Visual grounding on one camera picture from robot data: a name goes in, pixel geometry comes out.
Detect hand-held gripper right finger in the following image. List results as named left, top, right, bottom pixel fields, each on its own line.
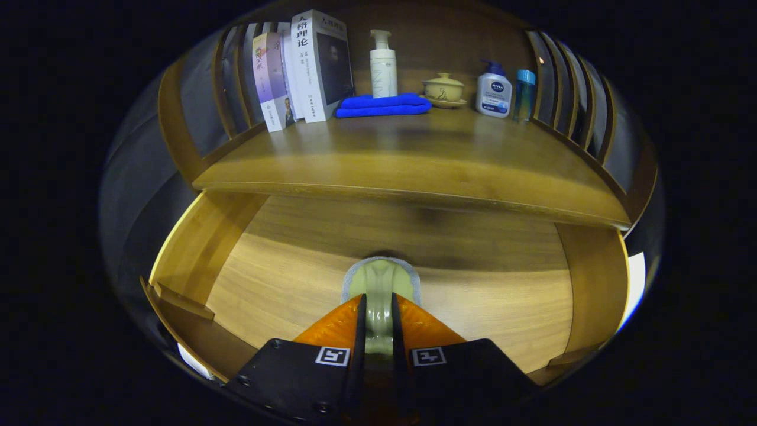
left=390, top=293, right=542, bottom=426

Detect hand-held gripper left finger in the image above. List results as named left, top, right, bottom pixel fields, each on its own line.
left=224, top=294, right=367, bottom=426

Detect brown wooden drawer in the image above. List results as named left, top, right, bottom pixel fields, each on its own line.
left=140, top=189, right=630, bottom=385

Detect green scrub brush grey pad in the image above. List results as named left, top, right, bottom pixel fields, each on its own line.
left=341, top=256, right=422, bottom=362

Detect brown wooden countertop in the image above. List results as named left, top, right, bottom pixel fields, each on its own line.
left=192, top=106, right=632, bottom=230

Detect white appliance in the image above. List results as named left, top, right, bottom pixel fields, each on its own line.
left=618, top=251, right=646, bottom=332

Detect blue folded cloth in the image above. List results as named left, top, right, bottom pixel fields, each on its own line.
left=335, top=93, right=433, bottom=119

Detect white and blue pump bottle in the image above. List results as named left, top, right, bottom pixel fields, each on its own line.
left=475, top=59, right=513, bottom=119

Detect teal bottle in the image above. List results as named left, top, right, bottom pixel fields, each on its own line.
left=512, top=69, right=537, bottom=123

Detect yellow lidded teacup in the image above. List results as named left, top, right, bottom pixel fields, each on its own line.
left=421, top=72, right=468, bottom=109

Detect purple book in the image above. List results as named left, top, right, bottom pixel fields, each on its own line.
left=252, top=32, right=296, bottom=133

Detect thick white and black book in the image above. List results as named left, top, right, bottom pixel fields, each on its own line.
left=290, top=9, right=355, bottom=124

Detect tall white pump bottle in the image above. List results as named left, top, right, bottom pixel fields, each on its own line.
left=370, top=30, right=398, bottom=98

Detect thin white book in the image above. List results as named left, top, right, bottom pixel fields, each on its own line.
left=277, top=22, right=305, bottom=121

